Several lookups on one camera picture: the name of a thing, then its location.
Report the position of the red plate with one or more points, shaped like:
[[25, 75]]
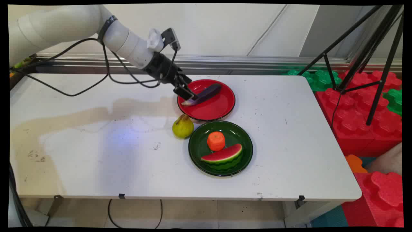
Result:
[[214, 108]]

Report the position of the small green foam block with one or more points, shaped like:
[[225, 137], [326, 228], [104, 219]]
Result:
[[394, 101]]

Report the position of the teal floor mat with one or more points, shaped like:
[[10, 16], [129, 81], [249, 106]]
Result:
[[330, 219]]

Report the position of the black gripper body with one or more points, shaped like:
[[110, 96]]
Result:
[[161, 68]]

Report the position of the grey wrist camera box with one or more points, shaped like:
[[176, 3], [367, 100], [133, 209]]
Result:
[[171, 38]]

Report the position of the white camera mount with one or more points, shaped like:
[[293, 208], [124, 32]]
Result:
[[155, 39]]

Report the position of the purple toy eggplant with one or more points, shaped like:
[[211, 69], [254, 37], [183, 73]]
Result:
[[207, 92]]

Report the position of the orange foam piece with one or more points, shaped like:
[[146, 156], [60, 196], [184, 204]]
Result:
[[354, 163]]

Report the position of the beige rounded object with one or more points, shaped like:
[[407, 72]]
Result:
[[388, 161]]

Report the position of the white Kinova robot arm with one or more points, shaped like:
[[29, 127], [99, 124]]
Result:
[[64, 24]]

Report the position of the orange toy tangerine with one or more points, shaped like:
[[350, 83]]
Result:
[[216, 140]]

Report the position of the yellow-green toy pear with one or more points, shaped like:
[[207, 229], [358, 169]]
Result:
[[182, 127]]

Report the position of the black tripod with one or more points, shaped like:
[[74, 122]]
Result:
[[379, 48]]

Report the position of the green plate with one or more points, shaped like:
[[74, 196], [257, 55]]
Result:
[[225, 129]]

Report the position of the white table leg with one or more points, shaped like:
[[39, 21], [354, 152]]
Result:
[[309, 212]]

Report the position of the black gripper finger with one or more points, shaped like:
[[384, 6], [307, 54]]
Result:
[[185, 79], [186, 92]]

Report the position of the black table clip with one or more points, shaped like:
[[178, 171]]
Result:
[[121, 196], [301, 198]]

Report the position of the toy watermelon slice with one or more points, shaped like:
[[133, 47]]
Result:
[[223, 159]]

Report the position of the aluminium rail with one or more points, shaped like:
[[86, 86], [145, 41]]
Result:
[[257, 61]]

